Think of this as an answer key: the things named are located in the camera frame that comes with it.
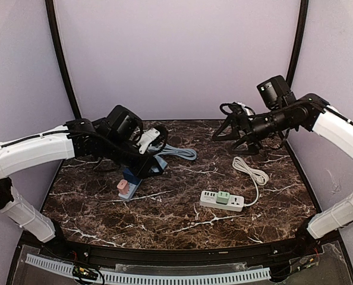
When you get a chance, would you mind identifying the light blue plug adapter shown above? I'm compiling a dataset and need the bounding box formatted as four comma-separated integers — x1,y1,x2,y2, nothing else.
151,159,168,176

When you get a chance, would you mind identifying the blue cube socket adapter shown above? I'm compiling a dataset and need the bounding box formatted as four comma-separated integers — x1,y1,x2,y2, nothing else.
122,168,142,185

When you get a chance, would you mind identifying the pink plug adapter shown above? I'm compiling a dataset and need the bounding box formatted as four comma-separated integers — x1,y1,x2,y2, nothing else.
116,179,130,195

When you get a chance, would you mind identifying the green plug adapter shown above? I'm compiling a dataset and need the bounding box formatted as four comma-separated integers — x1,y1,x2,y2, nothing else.
216,191,231,205

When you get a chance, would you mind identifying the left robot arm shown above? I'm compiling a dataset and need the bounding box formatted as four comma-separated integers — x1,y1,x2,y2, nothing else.
0,119,168,243

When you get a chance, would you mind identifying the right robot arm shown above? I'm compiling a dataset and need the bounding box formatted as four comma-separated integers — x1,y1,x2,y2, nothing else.
212,75,353,240

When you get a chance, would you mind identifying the light blue power strip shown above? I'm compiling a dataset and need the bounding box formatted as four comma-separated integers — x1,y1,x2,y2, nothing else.
118,183,141,202

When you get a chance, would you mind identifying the white power strip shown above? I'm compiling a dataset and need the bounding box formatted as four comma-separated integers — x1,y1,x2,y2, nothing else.
199,191,244,212

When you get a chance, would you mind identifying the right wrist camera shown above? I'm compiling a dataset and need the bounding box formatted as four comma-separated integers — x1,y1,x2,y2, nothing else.
228,102,256,116

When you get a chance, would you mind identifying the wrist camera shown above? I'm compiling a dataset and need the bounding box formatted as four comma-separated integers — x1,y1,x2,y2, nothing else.
228,102,256,116
106,104,143,141

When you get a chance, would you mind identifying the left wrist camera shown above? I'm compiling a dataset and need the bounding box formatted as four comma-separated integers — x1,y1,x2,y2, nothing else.
106,104,143,141

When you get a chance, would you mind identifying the black front rail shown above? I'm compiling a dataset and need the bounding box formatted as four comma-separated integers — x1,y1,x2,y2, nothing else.
34,239,314,267

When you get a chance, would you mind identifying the grey slotted cable duct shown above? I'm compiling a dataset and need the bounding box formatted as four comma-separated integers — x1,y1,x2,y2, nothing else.
25,254,271,284

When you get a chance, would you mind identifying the right black frame post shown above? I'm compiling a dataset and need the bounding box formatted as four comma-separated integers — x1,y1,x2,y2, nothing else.
286,0,309,87

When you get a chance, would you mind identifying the black frame post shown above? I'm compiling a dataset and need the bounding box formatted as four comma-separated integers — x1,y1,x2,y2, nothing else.
286,0,309,87
45,0,81,119

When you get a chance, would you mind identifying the left black frame post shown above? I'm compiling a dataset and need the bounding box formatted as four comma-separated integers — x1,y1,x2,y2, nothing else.
45,0,81,119

